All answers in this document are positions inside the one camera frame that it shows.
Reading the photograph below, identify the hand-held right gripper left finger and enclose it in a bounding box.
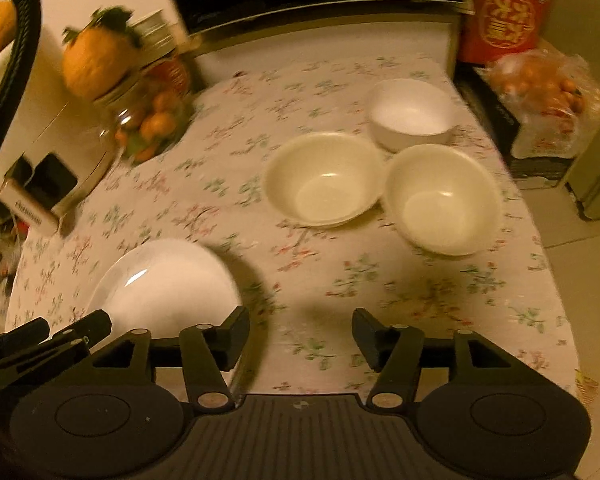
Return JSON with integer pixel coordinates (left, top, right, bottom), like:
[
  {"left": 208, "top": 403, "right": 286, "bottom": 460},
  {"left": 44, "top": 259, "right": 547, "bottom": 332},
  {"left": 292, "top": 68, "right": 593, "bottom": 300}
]
[{"left": 91, "top": 305, "right": 251, "bottom": 408}]

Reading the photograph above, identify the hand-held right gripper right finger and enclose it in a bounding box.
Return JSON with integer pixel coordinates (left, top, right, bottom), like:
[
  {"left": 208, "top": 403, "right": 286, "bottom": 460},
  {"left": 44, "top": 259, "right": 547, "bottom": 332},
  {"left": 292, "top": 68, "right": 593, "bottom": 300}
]
[{"left": 351, "top": 307, "right": 551, "bottom": 408}]

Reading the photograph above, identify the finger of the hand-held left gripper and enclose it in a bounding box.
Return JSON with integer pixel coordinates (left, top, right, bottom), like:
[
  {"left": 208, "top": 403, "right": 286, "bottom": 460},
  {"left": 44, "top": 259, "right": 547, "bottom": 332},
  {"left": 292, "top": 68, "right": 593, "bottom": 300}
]
[
  {"left": 0, "top": 317, "right": 51, "bottom": 361},
  {"left": 0, "top": 309, "right": 113, "bottom": 403}
]

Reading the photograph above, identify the white plate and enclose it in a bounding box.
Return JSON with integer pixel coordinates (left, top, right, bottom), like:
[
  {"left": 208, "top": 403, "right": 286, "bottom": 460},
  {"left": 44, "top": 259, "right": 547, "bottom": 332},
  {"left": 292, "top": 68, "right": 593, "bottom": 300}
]
[{"left": 86, "top": 238, "right": 246, "bottom": 396}]

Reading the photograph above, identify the cream bowl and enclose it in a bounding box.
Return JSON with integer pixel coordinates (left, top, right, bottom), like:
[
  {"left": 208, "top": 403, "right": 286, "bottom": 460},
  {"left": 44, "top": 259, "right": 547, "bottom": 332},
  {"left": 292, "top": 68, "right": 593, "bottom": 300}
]
[
  {"left": 382, "top": 144, "right": 503, "bottom": 257},
  {"left": 264, "top": 132, "right": 387, "bottom": 228}
]

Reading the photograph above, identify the white bowl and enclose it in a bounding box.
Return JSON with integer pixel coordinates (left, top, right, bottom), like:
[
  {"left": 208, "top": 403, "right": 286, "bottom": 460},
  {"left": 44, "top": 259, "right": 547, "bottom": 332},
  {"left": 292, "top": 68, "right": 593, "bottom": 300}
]
[{"left": 367, "top": 78, "right": 458, "bottom": 153}]

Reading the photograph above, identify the floral tablecloth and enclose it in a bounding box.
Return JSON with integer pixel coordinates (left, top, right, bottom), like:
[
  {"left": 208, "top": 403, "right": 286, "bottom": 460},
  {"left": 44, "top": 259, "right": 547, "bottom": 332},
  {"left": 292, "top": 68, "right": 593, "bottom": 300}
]
[{"left": 4, "top": 55, "right": 581, "bottom": 401}]

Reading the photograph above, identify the glass jar of small oranges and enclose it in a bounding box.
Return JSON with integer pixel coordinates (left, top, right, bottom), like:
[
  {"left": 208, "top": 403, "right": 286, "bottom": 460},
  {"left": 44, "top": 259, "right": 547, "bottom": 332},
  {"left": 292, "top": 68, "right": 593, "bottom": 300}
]
[{"left": 97, "top": 72, "right": 196, "bottom": 165}]

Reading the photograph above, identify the white appliance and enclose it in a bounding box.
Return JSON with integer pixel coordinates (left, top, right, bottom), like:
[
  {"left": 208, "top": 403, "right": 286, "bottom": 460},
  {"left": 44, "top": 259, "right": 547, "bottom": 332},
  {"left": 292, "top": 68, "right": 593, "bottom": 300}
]
[{"left": 0, "top": 25, "right": 118, "bottom": 221}]

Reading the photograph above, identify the dark cardboard box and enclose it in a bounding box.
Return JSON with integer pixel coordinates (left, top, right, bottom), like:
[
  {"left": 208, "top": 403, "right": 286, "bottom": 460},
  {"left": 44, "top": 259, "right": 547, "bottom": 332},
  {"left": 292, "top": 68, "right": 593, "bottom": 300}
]
[{"left": 452, "top": 62, "right": 588, "bottom": 181}]

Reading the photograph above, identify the orange with green leaves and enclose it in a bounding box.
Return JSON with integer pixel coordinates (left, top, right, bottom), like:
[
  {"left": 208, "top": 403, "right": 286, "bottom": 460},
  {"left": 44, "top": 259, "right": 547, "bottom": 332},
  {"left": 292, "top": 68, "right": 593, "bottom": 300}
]
[{"left": 61, "top": 6, "right": 143, "bottom": 101}]

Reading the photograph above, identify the red labelled jar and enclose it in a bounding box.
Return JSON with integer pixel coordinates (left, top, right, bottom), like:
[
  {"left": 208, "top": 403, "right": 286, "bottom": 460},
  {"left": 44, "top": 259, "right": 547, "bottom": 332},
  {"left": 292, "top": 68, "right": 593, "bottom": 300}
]
[{"left": 127, "top": 9, "right": 181, "bottom": 61}]

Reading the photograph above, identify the plastic bag of small oranges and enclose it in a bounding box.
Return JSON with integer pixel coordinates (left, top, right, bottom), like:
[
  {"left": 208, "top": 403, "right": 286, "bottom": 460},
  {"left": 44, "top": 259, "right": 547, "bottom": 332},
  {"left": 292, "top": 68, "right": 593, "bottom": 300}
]
[{"left": 485, "top": 50, "right": 600, "bottom": 158}]

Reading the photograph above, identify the red gift box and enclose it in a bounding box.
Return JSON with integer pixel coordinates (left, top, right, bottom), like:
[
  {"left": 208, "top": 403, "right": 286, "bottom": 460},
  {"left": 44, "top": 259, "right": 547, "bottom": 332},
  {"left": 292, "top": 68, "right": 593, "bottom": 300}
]
[{"left": 460, "top": 0, "right": 558, "bottom": 63}]

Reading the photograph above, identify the black braided cable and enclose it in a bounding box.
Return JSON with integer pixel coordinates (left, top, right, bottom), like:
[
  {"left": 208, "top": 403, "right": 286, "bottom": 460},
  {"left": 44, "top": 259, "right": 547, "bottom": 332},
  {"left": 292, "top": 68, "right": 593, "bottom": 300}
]
[{"left": 0, "top": 0, "right": 43, "bottom": 196}]

